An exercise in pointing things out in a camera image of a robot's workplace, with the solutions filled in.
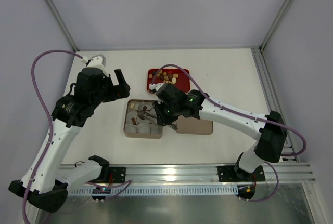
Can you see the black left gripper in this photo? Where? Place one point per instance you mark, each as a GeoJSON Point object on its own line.
{"type": "Point", "coordinates": [114, 90]}

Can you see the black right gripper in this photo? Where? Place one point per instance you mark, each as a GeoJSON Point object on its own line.
{"type": "Point", "coordinates": [160, 114]}

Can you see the metal serving tongs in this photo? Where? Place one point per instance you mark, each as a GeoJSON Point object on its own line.
{"type": "Point", "coordinates": [154, 119]}

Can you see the brown bar chocolate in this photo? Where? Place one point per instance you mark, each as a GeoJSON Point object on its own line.
{"type": "Point", "coordinates": [134, 122]}

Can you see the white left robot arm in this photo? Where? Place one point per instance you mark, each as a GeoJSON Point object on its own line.
{"type": "Point", "coordinates": [42, 187]}

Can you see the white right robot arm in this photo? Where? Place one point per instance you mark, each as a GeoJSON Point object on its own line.
{"type": "Point", "coordinates": [266, 130]}

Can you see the red chocolate tray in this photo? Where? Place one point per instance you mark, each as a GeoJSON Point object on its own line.
{"type": "Point", "coordinates": [165, 76]}

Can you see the gold tin lid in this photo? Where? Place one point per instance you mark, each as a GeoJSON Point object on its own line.
{"type": "Point", "coordinates": [194, 126]}

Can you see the gold tin box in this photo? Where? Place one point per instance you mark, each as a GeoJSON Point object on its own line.
{"type": "Point", "coordinates": [144, 128]}

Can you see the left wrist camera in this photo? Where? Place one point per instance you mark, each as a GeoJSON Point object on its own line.
{"type": "Point", "coordinates": [98, 61]}

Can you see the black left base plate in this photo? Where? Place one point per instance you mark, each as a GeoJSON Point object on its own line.
{"type": "Point", "coordinates": [117, 175]}

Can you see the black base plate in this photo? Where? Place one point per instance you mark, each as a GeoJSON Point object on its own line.
{"type": "Point", "coordinates": [117, 175]}
{"type": "Point", "coordinates": [228, 173]}

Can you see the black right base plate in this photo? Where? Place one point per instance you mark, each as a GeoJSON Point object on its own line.
{"type": "Point", "coordinates": [228, 173]}

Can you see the aluminium side rail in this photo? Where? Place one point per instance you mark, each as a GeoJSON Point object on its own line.
{"type": "Point", "coordinates": [272, 99]}

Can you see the slotted cable duct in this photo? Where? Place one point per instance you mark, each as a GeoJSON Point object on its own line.
{"type": "Point", "coordinates": [157, 190]}

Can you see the aluminium mounting rail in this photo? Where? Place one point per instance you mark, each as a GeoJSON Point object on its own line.
{"type": "Point", "coordinates": [285, 172]}

